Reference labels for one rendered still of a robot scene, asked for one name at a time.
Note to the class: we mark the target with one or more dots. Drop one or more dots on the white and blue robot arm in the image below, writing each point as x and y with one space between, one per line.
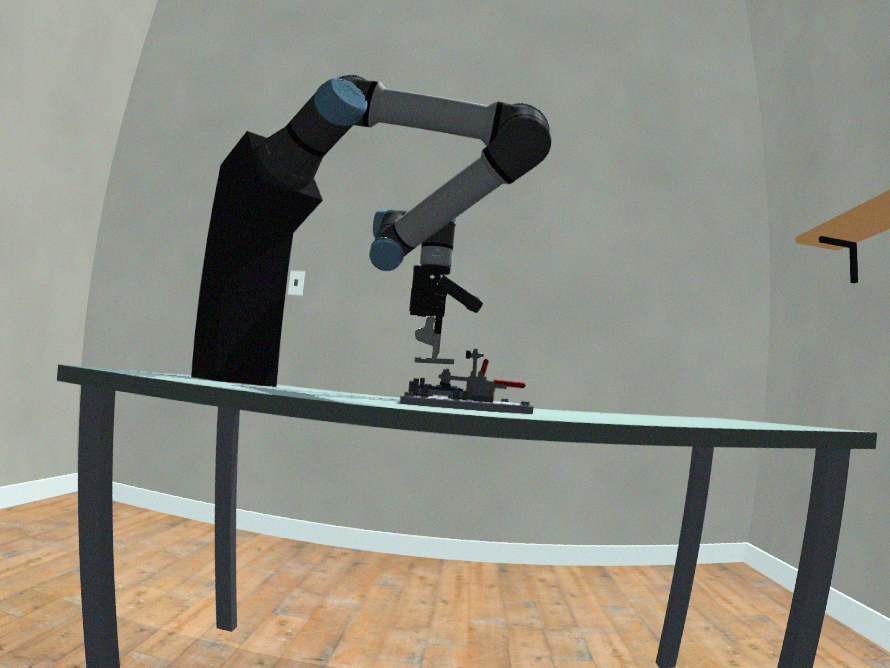
523 142

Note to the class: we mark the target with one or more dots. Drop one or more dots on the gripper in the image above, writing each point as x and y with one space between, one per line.
424 303

